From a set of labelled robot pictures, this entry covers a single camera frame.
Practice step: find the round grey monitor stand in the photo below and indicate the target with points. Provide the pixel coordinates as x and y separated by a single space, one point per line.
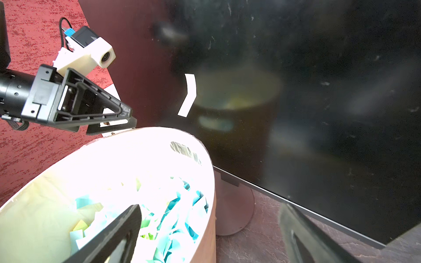
235 205

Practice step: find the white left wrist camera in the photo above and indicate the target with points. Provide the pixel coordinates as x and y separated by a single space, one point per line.
85 50

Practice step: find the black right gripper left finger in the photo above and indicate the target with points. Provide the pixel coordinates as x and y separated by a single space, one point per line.
116 243

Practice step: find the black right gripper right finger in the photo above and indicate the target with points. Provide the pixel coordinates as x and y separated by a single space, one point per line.
305 242

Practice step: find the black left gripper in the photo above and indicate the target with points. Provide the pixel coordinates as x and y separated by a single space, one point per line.
57 99

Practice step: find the beige plastic waste bin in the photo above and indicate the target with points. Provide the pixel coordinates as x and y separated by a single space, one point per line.
37 220

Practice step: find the pile of discarded sticky notes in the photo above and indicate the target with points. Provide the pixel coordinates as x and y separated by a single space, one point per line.
173 216

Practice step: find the black flat monitor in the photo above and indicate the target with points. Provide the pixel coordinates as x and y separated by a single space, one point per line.
317 103

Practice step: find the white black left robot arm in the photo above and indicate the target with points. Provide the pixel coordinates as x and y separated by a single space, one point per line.
15 87

